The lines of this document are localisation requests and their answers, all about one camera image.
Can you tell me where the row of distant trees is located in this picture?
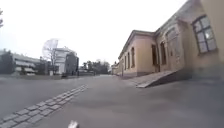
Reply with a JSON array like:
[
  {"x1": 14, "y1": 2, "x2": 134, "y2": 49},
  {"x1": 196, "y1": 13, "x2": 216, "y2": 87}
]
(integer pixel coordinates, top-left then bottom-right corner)
[{"x1": 79, "y1": 59, "x2": 112, "y2": 76}]

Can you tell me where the grey asphalt road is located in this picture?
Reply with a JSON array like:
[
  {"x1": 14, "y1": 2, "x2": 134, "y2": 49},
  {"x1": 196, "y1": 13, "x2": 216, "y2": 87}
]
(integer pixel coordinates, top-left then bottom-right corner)
[{"x1": 0, "y1": 74, "x2": 224, "y2": 128}]

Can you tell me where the grey concrete ramp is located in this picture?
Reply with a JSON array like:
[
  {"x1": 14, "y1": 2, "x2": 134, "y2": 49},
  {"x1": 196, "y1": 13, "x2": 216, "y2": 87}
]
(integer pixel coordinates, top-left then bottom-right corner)
[{"x1": 127, "y1": 69, "x2": 183, "y2": 89}]

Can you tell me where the white multi-storey building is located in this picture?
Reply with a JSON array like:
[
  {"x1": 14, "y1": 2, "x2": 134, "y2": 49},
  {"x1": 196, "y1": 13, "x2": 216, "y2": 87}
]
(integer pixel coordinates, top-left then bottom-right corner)
[{"x1": 53, "y1": 46, "x2": 80, "y2": 76}]

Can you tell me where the bare tree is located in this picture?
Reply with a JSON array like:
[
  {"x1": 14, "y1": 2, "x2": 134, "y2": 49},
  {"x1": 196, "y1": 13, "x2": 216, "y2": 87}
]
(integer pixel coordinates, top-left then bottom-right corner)
[{"x1": 41, "y1": 38, "x2": 60, "y2": 76}]

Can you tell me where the long yellow building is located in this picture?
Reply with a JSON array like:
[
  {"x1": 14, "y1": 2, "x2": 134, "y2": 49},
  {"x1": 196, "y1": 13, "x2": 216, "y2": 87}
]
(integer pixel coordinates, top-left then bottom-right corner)
[{"x1": 110, "y1": 0, "x2": 224, "y2": 80}]

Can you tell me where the grey cobblestone strip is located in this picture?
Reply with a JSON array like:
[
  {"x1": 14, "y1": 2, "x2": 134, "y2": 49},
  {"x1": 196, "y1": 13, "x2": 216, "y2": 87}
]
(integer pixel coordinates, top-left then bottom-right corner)
[{"x1": 0, "y1": 84, "x2": 90, "y2": 128}]

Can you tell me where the low pale building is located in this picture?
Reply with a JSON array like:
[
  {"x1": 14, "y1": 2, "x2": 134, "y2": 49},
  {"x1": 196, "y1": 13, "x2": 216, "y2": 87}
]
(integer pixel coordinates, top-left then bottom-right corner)
[{"x1": 0, "y1": 49, "x2": 51, "y2": 76}]

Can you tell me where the dark tree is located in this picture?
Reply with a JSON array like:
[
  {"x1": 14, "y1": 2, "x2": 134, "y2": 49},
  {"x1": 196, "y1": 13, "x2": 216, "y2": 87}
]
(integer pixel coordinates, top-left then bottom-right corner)
[{"x1": 0, "y1": 50, "x2": 16, "y2": 75}]

